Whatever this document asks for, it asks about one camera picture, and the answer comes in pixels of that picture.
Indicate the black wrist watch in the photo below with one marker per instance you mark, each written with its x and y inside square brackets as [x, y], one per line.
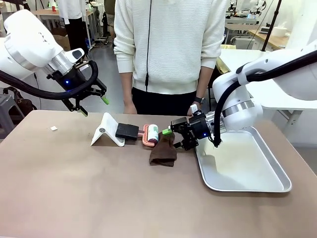
[200, 100]

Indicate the black tripod pole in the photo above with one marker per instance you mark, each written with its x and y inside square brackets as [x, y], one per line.
[272, 19]

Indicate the cardboard box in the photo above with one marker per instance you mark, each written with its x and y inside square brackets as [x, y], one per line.
[62, 39]

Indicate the background person white coat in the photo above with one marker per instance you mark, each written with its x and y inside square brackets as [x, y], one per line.
[74, 27]

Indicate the silver metal tray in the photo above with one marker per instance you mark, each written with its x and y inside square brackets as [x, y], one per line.
[247, 168]

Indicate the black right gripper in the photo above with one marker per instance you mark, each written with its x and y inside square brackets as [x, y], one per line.
[199, 127]

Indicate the white angled stand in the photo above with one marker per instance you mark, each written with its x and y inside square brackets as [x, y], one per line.
[105, 126]

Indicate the black background chair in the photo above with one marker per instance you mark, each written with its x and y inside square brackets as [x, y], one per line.
[105, 22]

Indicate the dark brown bag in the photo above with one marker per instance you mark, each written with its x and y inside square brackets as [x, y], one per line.
[22, 104]

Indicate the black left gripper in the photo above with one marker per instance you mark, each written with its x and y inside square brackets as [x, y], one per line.
[69, 81]

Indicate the white side table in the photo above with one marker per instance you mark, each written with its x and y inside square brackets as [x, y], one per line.
[280, 99]

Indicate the white paper scrap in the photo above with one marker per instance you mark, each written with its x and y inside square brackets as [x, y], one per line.
[53, 128]

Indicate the wooden background table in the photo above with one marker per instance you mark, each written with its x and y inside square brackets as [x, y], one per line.
[44, 13]

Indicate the person's black trousers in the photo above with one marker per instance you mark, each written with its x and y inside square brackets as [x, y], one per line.
[161, 102]

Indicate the grey plastic stool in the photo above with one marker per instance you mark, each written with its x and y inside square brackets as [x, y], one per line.
[8, 106]

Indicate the person's left hand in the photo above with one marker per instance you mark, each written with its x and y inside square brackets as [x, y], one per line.
[198, 106]

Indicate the dark brown cloth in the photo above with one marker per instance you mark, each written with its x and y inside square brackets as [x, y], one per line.
[163, 153]

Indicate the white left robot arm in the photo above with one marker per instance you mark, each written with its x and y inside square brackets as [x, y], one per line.
[27, 42]

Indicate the person's right forearm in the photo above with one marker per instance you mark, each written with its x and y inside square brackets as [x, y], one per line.
[126, 86]

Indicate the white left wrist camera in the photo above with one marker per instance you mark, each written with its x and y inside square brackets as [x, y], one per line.
[75, 54]

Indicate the person's right hand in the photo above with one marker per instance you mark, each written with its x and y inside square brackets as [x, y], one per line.
[130, 109]

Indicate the person's left forearm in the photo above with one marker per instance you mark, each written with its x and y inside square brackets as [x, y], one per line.
[205, 81]

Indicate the person's white knit sweater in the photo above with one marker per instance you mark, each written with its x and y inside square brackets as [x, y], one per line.
[173, 37]

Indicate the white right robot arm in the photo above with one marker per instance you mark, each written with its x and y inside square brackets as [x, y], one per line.
[237, 86]

